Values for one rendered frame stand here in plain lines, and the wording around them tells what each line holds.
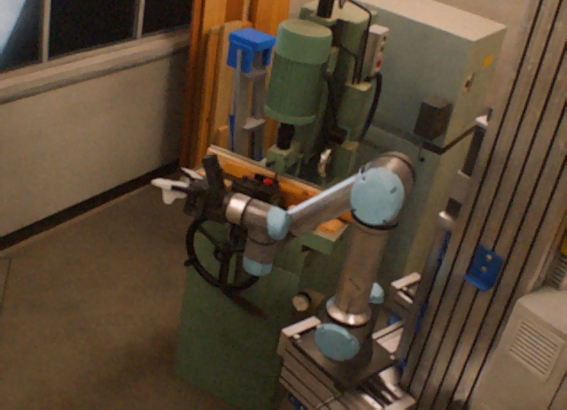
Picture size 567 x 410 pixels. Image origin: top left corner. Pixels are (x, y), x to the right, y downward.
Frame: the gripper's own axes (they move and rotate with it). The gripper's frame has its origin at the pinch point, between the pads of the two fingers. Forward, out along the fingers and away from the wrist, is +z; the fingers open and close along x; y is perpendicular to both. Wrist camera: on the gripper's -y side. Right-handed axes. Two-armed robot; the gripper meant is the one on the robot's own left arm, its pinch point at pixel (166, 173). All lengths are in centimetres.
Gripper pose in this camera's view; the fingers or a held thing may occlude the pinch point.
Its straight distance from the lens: 199.2
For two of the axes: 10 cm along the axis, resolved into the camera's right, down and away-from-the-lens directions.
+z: -9.0, -3.3, 2.7
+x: 3.7, -2.7, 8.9
